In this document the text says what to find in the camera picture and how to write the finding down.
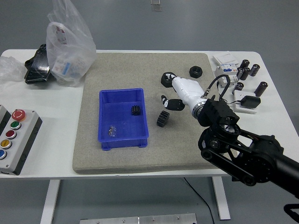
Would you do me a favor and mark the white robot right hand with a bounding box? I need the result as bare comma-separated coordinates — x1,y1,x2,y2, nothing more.
160,72,207,112

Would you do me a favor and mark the large black gear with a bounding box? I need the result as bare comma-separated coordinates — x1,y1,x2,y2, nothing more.
156,110,171,128

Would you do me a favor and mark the small black gear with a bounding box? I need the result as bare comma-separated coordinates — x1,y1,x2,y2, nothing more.
130,105,142,117

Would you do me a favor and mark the small black hex nut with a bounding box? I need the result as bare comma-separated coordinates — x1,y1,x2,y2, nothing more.
189,66,203,78

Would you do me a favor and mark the large black hex nut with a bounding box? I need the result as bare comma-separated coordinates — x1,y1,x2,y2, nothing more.
160,72,178,88

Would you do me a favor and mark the blue plastic box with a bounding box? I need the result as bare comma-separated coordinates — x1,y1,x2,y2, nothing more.
97,88,150,151

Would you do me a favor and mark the grey push-button control box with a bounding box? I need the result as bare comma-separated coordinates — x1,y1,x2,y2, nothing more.
0,109,43,175

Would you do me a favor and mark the white circuit breaker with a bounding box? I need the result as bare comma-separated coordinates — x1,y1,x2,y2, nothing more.
214,64,239,89

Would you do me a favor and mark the flat white carton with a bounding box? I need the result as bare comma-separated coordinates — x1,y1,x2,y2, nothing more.
213,53,239,68

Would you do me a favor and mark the black power adapter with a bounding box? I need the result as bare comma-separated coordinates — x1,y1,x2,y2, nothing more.
240,95,261,109

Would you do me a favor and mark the grey-brown mat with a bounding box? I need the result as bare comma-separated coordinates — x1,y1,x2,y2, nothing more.
72,53,234,175

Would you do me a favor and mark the clear floor fixture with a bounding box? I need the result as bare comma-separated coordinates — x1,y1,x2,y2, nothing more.
150,0,162,12

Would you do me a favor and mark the white right table leg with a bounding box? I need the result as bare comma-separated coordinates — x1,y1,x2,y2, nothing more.
211,176,231,220

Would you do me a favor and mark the white table leg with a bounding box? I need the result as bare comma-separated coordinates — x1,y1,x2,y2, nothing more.
40,179,61,224
211,176,231,220

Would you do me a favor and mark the clear plastic bag with boxes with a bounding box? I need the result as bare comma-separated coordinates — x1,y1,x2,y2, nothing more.
46,0,97,87

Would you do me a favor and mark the silver metal plate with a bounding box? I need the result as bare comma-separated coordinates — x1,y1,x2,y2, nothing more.
79,213,197,224

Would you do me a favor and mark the black wrapped machine part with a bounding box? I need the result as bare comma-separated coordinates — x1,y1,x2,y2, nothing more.
24,43,57,85

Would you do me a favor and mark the red emergency stop button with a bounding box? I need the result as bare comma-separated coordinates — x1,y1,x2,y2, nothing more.
11,109,26,121

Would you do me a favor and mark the white left table leg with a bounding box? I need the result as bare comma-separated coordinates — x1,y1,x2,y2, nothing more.
40,179,61,224

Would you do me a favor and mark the crumpled clear plastic wrap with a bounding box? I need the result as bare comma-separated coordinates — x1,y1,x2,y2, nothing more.
0,56,28,91

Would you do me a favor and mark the black floor cable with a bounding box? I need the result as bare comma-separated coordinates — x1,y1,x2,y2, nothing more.
183,177,214,224

